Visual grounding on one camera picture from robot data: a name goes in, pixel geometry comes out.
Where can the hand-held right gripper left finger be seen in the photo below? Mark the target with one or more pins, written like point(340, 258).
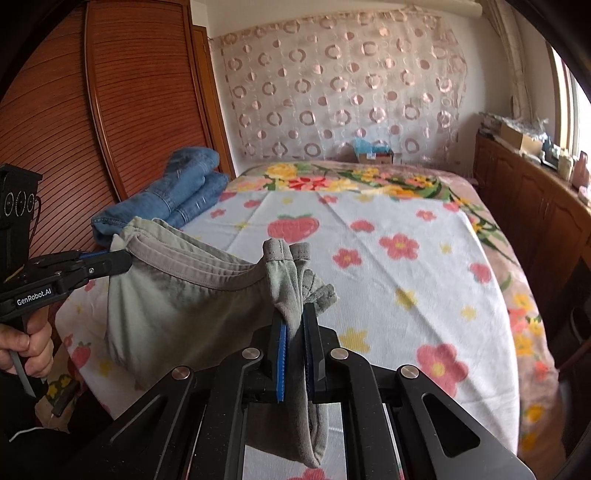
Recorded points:
point(280, 360)

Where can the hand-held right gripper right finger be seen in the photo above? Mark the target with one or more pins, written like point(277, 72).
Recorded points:
point(311, 355)

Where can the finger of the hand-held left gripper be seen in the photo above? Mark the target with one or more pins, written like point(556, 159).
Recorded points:
point(111, 264)
point(55, 259)

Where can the grey pants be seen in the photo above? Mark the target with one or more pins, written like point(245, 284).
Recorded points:
point(184, 300)

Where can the person's left forearm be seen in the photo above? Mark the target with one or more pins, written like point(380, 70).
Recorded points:
point(27, 443)

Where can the person's left hand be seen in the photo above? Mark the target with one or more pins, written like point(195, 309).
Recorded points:
point(27, 346)

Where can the white floral bed sheet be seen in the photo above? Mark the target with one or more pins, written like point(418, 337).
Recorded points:
point(369, 300)

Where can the folded blue jeans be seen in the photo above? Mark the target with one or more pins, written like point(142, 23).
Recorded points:
point(184, 184)

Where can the wooden louvered wardrobe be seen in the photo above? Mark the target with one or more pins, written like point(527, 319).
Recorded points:
point(138, 92)

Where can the small cardboard box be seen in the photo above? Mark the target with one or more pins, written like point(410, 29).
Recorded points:
point(381, 158)

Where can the blue tissue pack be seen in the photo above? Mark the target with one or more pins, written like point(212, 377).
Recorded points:
point(364, 145)

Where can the pink floral blanket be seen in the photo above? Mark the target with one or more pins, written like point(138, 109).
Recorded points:
point(521, 258)

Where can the wooden side cabinet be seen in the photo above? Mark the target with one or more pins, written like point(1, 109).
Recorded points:
point(531, 198)

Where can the circle-patterned sheer curtain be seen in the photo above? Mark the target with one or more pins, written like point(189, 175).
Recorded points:
point(346, 69)

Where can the open cardboard box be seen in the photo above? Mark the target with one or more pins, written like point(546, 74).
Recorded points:
point(521, 138)

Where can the white jar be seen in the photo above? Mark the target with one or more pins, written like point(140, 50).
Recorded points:
point(566, 167)

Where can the pink bottle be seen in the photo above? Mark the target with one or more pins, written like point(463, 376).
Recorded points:
point(583, 168)

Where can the white lace curtain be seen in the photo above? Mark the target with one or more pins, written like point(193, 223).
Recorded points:
point(512, 55)

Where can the window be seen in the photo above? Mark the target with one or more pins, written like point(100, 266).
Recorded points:
point(575, 106)

